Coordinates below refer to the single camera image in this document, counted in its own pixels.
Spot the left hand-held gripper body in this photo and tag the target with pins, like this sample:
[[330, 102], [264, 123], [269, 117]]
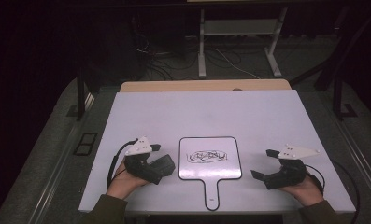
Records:
[[138, 147]]

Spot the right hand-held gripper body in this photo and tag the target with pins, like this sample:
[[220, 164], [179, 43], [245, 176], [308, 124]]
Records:
[[287, 177]]

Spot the black whiteboard eraser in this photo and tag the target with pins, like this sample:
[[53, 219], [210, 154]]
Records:
[[163, 163]]

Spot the person's right hand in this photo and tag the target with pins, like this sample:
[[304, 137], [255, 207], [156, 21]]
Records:
[[307, 191]]

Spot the person's left hand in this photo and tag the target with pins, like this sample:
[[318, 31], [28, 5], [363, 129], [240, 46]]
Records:
[[122, 183]]

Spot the wooden table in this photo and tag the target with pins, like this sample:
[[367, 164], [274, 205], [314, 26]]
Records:
[[205, 85]]

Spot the black metal stand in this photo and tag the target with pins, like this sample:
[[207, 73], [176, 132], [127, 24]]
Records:
[[337, 77]]

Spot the white metal stand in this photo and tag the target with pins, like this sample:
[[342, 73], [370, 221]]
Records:
[[239, 28]]

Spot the black floor socket frame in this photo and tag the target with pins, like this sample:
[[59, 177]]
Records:
[[86, 143]]

